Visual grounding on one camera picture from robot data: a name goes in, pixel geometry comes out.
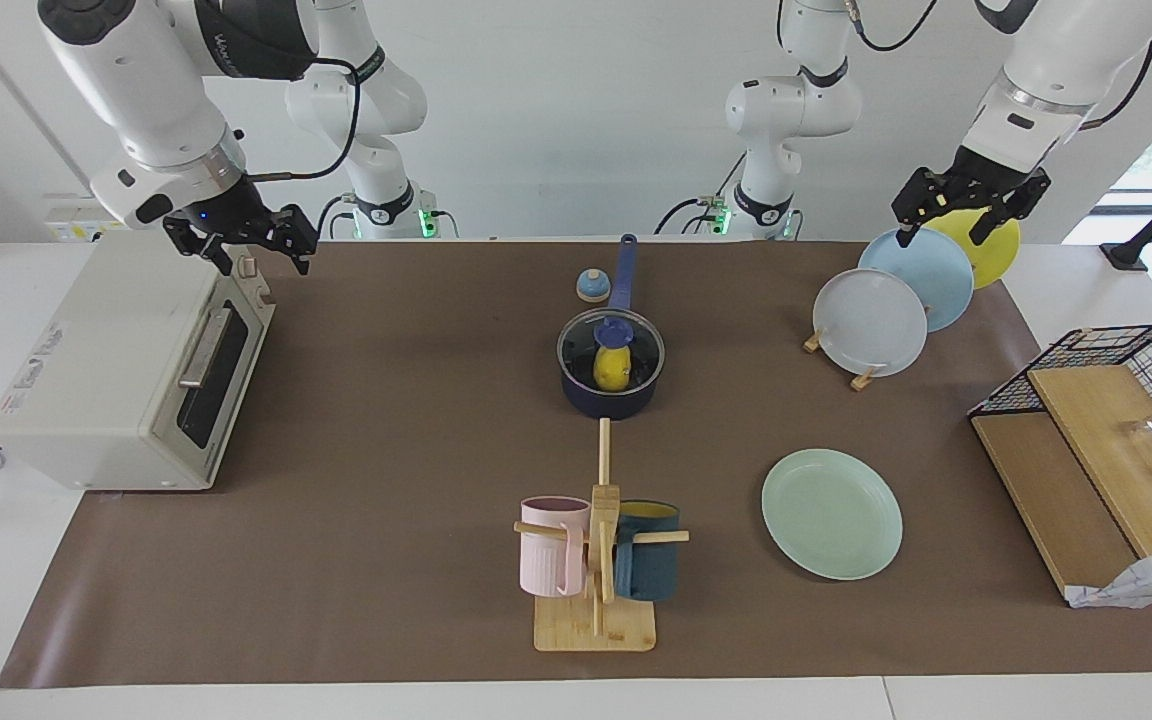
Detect glass lid with blue knob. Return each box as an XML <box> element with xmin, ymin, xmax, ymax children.
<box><xmin>556</xmin><ymin>308</ymin><xmax>666</xmax><ymax>391</ymax></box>

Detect yellow potato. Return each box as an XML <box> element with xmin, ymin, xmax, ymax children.
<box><xmin>593</xmin><ymin>345</ymin><xmax>632</xmax><ymax>393</ymax></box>

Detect yellow plate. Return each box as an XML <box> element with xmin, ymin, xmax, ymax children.
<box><xmin>921</xmin><ymin>210</ymin><xmax>1021</xmax><ymax>290</ymax></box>

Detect light blue plate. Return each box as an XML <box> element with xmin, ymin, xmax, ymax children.
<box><xmin>857</xmin><ymin>226</ymin><xmax>975</xmax><ymax>333</ymax></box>

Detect pale grey plate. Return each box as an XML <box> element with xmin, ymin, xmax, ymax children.
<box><xmin>813</xmin><ymin>268</ymin><xmax>929</xmax><ymax>378</ymax></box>

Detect wooden plate rack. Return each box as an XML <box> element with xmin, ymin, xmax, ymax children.
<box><xmin>803</xmin><ymin>330</ymin><xmax>877</xmax><ymax>392</ymax></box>

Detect pale green plate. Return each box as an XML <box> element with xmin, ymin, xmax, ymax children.
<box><xmin>762</xmin><ymin>448</ymin><xmax>904</xmax><ymax>581</ymax></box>

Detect white power strip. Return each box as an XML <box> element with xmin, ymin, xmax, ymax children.
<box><xmin>44</xmin><ymin>195</ymin><xmax>127</xmax><ymax>243</ymax></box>

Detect beige toaster oven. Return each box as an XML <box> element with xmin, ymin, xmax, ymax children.
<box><xmin>0</xmin><ymin>232</ymin><xmax>277</xmax><ymax>491</ymax></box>

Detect light wooden board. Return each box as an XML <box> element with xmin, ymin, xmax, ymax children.
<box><xmin>1026</xmin><ymin>364</ymin><xmax>1152</xmax><ymax>559</ymax></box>

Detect brown board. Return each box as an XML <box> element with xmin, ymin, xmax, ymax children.
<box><xmin>971</xmin><ymin>411</ymin><xmax>1137</xmax><ymax>599</ymax></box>

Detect dark blue saucepan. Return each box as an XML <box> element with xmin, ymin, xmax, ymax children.
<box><xmin>556</xmin><ymin>234</ymin><xmax>666</xmax><ymax>419</ymax></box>

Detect brown table mat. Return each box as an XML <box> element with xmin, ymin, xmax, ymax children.
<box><xmin>0</xmin><ymin>240</ymin><xmax>1152</xmax><ymax>689</ymax></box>

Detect pink ribbed mug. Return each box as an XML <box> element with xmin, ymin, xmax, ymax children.
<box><xmin>520</xmin><ymin>496</ymin><xmax>592</xmax><ymax>598</ymax></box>

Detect teal mug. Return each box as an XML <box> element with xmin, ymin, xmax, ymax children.
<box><xmin>614</xmin><ymin>500</ymin><xmax>682</xmax><ymax>602</ymax></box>

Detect wooden mug tree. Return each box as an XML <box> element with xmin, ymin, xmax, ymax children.
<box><xmin>513</xmin><ymin>418</ymin><xmax>690</xmax><ymax>653</ymax></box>

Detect black base cable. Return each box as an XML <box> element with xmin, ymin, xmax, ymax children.
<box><xmin>316</xmin><ymin>193</ymin><xmax>355</xmax><ymax>241</ymax></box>
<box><xmin>654</xmin><ymin>150</ymin><xmax>749</xmax><ymax>236</ymax></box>

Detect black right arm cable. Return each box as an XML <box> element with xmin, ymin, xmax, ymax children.
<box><xmin>236</xmin><ymin>55</ymin><xmax>362</xmax><ymax>183</ymax></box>

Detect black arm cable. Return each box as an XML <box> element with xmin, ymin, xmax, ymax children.
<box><xmin>236</xmin><ymin>55</ymin><xmax>362</xmax><ymax>183</ymax></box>
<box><xmin>846</xmin><ymin>0</ymin><xmax>937</xmax><ymax>51</ymax></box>

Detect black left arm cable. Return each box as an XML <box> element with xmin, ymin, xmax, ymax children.
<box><xmin>846</xmin><ymin>0</ymin><xmax>937</xmax><ymax>51</ymax></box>

